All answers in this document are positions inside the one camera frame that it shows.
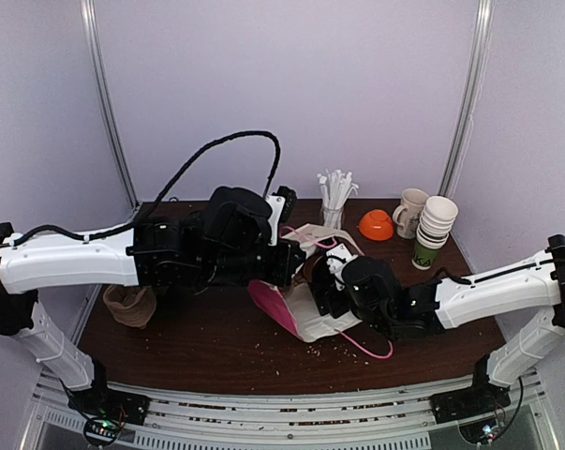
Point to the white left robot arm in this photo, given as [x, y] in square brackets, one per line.
[54, 259]

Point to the beige ceramic mug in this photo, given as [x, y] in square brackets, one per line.
[407, 214]

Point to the aluminium frame post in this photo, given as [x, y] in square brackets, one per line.
[90, 26]
[473, 83]

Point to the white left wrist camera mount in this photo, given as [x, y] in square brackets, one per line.
[282, 203]

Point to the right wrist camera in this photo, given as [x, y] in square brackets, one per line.
[336, 259]

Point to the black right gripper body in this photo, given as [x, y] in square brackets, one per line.
[323, 292]

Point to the right aluminium frame post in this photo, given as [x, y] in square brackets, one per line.
[473, 83]

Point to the glass jar of straws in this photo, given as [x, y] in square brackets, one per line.
[335, 189]

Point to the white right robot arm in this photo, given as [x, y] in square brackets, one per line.
[536, 282]

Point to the left aluminium frame post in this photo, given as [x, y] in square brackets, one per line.
[90, 26]

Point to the stack of paper cups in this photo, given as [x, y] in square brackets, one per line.
[435, 224]

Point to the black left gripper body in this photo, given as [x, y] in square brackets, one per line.
[233, 267]

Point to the single brown paper cup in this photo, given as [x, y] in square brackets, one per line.
[312, 267]

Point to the stack of cardboard cup carriers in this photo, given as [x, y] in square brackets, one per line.
[130, 306]

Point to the orange bowl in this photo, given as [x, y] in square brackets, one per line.
[376, 225]

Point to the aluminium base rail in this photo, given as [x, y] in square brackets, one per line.
[392, 418]

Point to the pink and white paper bag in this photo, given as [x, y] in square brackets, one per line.
[294, 308]

